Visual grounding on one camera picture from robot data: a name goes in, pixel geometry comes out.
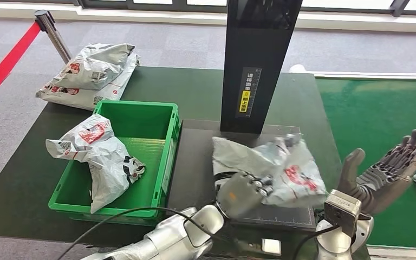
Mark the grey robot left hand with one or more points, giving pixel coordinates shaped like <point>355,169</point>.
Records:
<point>238,193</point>

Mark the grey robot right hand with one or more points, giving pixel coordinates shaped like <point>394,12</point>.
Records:
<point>380,183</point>

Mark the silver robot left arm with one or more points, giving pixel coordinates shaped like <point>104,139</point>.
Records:
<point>168,237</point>

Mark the green conveyor belt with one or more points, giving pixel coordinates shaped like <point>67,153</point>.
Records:
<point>373,114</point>

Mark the red barrier belt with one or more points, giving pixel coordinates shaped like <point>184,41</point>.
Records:
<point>5,66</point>

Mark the black and yellow label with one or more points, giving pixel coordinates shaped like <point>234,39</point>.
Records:
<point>248,98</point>

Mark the green plastic crate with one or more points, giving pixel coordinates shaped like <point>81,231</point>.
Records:
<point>140,125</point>

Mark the black scanner column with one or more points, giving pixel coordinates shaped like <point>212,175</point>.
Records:
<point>240,54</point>

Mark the glossy black scanner screen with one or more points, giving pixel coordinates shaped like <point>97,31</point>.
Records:
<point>265,12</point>

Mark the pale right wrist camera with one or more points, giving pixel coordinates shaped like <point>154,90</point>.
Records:
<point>342,211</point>

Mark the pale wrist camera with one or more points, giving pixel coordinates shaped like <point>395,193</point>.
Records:
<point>342,211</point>
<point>270,247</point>

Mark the black scanner base plate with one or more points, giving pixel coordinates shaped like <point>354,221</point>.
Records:
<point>193,172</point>

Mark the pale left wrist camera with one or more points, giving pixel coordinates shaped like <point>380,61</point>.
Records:
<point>270,247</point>

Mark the dark window frame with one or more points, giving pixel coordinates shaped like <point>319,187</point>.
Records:
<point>104,4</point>

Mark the metal stanchion post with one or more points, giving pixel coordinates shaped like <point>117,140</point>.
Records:
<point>55,37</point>

